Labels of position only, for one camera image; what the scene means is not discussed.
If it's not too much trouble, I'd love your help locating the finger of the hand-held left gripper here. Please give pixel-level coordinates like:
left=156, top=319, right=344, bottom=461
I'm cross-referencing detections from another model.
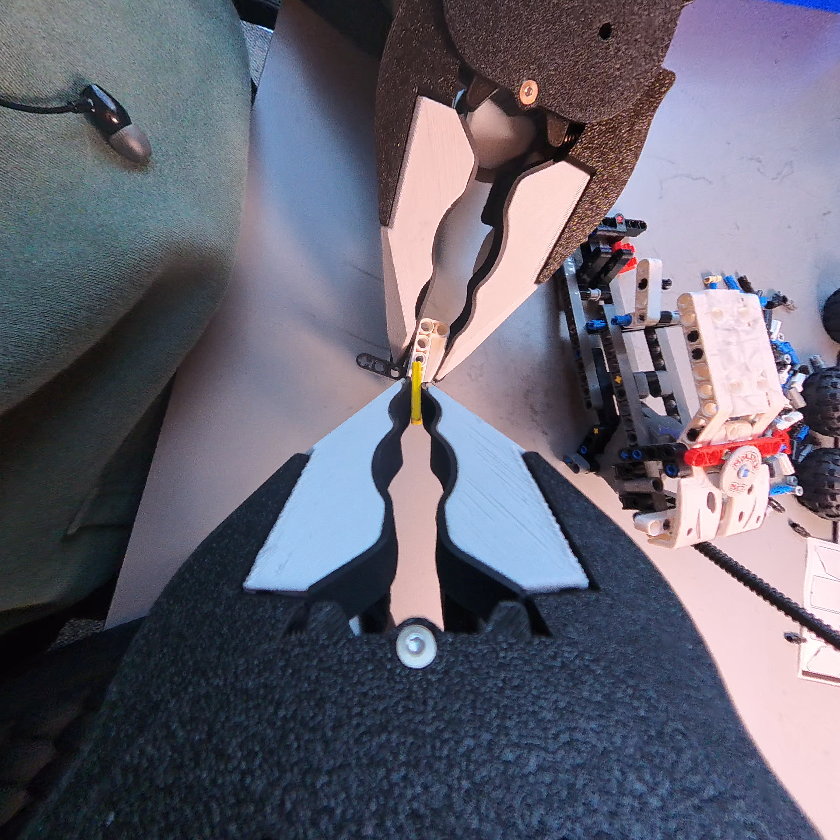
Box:
left=432, top=157, right=595, bottom=383
left=382, top=97, right=479, bottom=382

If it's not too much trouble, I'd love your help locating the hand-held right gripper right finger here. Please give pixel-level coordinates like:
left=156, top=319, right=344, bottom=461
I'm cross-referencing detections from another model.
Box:
left=423, top=381, right=590, bottom=595

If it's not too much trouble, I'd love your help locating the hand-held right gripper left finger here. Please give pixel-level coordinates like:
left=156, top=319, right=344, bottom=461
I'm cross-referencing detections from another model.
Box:
left=243, top=381, right=411, bottom=598

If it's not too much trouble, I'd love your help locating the white toy building beam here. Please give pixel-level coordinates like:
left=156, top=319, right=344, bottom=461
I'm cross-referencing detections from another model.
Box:
left=412, top=318, right=454, bottom=385

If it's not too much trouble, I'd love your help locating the grey desk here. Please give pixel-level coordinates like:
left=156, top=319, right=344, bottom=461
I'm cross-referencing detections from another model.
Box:
left=105, top=0, right=840, bottom=840

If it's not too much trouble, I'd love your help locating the white and black toy truck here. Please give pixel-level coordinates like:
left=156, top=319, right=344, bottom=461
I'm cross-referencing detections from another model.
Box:
left=554, top=215, right=805, bottom=550

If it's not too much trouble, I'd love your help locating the pile of small toy parts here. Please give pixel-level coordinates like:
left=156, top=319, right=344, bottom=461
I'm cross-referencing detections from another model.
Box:
left=705, top=272, right=840, bottom=514

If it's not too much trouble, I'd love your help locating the person's green hoodie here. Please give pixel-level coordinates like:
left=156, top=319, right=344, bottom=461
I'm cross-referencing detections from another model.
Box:
left=0, top=0, right=254, bottom=632

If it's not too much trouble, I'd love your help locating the printed instruction sheet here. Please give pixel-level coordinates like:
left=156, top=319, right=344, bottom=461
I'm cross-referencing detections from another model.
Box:
left=797, top=538, right=840, bottom=687

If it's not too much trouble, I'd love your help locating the black ribbed toy hose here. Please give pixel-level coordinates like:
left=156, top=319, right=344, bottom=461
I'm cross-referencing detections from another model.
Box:
left=692, top=539, right=840, bottom=651

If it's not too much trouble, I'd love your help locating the black hoodie drawstring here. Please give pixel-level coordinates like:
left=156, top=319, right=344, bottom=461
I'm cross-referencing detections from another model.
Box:
left=0, top=84, right=154, bottom=164

